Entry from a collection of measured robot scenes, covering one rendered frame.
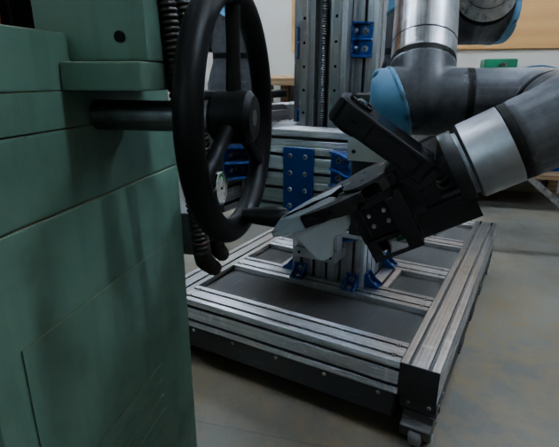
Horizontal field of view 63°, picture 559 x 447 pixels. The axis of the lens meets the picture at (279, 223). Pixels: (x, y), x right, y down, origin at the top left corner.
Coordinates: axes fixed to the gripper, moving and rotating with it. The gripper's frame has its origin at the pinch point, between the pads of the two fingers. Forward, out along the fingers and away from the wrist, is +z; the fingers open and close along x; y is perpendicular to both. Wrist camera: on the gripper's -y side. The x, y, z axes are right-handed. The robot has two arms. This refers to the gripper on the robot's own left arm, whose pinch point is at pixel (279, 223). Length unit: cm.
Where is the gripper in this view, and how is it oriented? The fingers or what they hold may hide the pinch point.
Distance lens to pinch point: 51.3
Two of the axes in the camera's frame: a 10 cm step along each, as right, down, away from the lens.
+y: 4.8, 8.6, 2.0
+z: -8.4, 3.8, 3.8
